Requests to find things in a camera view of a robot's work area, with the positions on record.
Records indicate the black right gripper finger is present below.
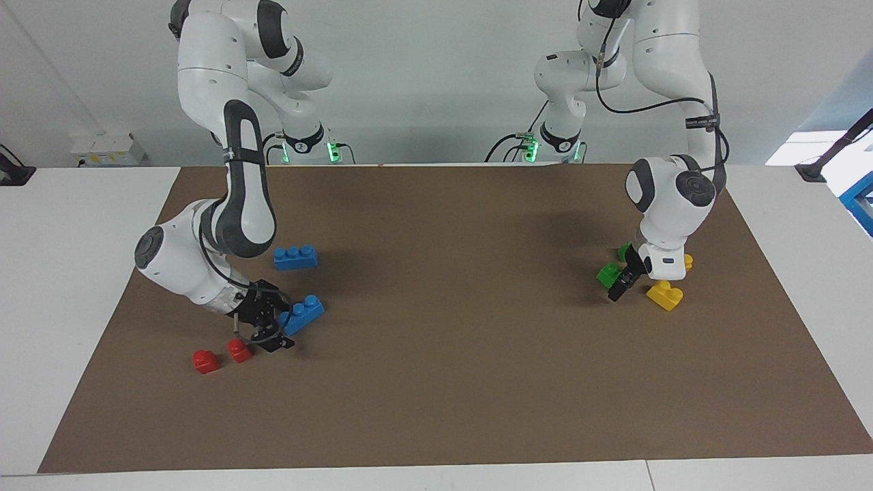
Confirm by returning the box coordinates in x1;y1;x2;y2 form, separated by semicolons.
251;326;295;353

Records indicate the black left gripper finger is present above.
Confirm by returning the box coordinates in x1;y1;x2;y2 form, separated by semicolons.
609;269;640;302

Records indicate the blue three-stud toy brick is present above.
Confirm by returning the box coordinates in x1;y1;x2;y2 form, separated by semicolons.
273;244;319;271
278;294;326;337

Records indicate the brown paper table mat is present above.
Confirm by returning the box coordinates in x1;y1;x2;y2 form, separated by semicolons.
38;162;873;474

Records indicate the black clamp stand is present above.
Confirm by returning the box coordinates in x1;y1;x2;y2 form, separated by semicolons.
795;109;873;183

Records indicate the white power strip box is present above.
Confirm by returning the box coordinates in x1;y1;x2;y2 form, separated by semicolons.
70;133;146;167

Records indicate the black table clamp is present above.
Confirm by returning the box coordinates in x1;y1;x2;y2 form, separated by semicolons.
0;145;36;186

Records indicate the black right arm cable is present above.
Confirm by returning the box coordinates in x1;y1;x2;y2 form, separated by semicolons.
198;232;295;318

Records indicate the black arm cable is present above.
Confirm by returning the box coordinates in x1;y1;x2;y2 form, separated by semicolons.
198;232;295;318
593;0;730;171

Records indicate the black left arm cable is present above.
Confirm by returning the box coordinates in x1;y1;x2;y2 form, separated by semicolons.
593;0;730;171

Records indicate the black left base cable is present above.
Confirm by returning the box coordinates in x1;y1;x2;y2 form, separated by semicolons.
486;102;550;163

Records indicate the blue metal frame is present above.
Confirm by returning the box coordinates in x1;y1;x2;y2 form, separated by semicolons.
839;170;873;237

